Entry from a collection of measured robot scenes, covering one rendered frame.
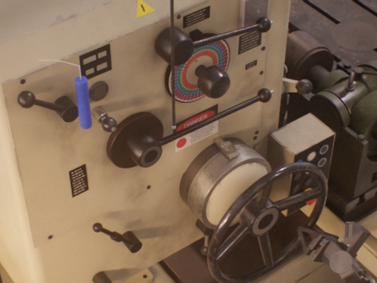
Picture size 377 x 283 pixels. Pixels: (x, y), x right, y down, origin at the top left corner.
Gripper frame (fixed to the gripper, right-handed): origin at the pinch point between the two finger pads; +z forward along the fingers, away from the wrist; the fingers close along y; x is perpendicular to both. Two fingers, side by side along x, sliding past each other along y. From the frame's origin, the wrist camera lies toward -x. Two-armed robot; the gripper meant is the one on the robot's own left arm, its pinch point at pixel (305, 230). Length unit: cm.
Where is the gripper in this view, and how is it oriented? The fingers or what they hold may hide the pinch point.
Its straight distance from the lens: 221.7
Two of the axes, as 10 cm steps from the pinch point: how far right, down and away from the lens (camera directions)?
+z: -5.8, -5.6, 5.9
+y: -6.3, -1.6, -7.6
